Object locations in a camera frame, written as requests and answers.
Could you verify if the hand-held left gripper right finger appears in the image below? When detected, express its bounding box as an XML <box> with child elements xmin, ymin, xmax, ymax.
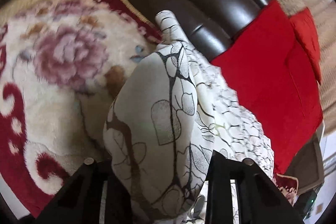
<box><xmin>205</xmin><ymin>150</ymin><xmax>311</xmax><ymax>224</ymax></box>

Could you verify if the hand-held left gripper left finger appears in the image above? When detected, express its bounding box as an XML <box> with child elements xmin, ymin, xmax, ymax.
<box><xmin>34</xmin><ymin>158</ymin><xmax>133</xmax><ymax>224</ymax></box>

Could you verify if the white black-patterned coat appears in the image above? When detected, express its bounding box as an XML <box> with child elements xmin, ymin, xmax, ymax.
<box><xmin>103</xmin><ymin>10</ymin><xmax>276</xmax><ymax>224</ymax></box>

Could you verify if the large red cushion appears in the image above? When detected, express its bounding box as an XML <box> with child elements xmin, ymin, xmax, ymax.
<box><xmin>210</xmin><ymin>0</ymin><xmax>323</xmax><ymax>174</ymax></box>

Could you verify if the red floral blanket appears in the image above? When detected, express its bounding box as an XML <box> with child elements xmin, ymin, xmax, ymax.
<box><xmin>0</xmin><ymin>0</ymin><xmax>300</xmax><ymax>218</ymax></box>

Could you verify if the small red pillow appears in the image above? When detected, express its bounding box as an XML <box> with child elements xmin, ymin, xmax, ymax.
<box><xmin>289</xmin><ymin>7</ymin><xmax>322</xmax><ymax>85</ymax></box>

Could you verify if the brown leather sofa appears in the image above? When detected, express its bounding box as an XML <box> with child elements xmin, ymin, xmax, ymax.
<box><xmin>119</xmin><ymin>0</ymin><xmax>326</xmax><ymax>195</ymax></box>

